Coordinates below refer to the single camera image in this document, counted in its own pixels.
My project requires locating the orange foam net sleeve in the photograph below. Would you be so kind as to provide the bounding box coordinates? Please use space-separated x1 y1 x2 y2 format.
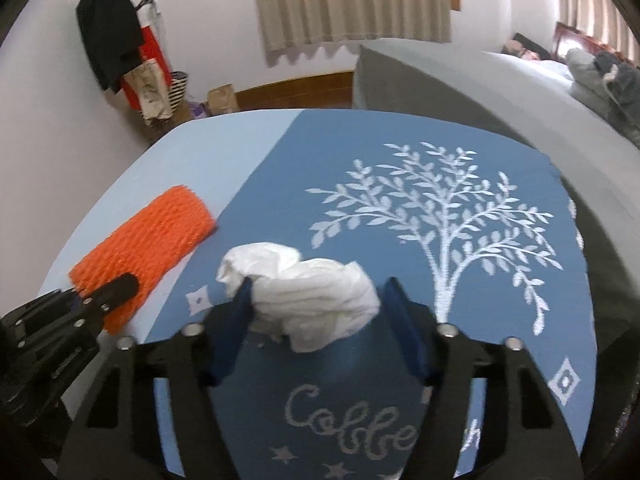
67 186 218 336

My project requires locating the red bag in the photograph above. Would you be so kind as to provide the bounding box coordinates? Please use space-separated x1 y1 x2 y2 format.
122 25 171 111

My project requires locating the wooden headboard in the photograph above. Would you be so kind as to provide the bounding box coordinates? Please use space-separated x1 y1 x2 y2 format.
552 21 597 61

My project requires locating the white tissue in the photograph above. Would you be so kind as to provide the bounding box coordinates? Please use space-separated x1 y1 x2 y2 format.
216 242 382 353

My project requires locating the dark grey clothing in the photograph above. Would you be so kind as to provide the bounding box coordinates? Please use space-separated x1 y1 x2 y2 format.
595 50 640 137

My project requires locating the grey bed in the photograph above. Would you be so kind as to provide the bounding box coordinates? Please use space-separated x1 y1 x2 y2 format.
352 39 640 351

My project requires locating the brown paper bag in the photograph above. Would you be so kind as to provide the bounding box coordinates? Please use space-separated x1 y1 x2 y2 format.
206 84 240 116

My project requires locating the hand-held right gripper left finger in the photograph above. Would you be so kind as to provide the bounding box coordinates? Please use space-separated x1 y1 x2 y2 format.
60 277 256 480

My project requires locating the wide beige curtain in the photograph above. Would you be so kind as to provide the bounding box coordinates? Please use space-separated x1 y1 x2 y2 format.
248 0 453 67

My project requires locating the striped bag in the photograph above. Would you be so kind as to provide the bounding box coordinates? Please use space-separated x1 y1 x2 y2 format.
167 71 190 117

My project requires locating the blue tree-print tablecloth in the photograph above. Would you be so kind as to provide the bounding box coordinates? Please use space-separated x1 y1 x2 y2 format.
40 109 598 480

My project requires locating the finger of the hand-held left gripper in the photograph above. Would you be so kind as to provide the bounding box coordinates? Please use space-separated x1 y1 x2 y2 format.
70 274 139 333

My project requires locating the black coat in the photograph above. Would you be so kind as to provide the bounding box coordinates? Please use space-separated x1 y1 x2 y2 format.
76 0 146 93

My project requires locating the beige tote bag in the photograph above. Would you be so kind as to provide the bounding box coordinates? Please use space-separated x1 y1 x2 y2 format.
122 57 169 121

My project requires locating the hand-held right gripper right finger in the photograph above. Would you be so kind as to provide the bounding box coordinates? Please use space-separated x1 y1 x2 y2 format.
382 277 586 480

